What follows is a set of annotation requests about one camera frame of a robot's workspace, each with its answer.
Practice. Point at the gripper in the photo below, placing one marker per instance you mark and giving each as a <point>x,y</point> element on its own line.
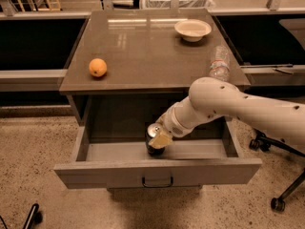
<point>172,123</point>

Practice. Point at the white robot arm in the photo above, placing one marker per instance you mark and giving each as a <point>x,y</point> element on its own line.
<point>210,99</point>

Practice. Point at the open grey top drawer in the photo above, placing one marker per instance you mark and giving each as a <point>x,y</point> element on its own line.
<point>210,155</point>

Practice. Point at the grey cabinet counter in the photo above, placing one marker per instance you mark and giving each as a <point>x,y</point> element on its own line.
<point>143,52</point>

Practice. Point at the clear plastic water bottle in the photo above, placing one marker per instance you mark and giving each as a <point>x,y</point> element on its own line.
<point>220,64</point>

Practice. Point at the orange fruit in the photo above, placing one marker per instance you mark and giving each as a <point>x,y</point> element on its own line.
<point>97,67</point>

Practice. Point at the white bowl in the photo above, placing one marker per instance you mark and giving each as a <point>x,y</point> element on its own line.
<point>192,30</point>

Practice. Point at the black chair leg lower left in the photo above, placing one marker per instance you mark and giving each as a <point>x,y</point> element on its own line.
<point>34,217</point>

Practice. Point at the black drawer handle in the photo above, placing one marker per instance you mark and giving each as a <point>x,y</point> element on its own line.
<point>157,183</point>

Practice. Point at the white wire basket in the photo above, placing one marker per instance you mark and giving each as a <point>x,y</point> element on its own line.
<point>182,4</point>

